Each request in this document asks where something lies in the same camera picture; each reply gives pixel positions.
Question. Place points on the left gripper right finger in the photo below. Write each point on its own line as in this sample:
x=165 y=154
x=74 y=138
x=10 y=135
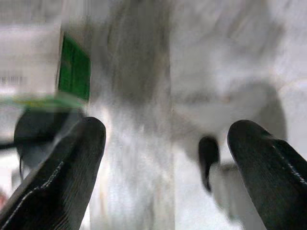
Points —
x=271 y=179

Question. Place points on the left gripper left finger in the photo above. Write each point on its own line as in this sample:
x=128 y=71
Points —
x=60 y=182

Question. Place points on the white and green box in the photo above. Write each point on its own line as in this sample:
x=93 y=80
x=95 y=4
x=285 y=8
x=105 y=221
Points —
x=74 y=69

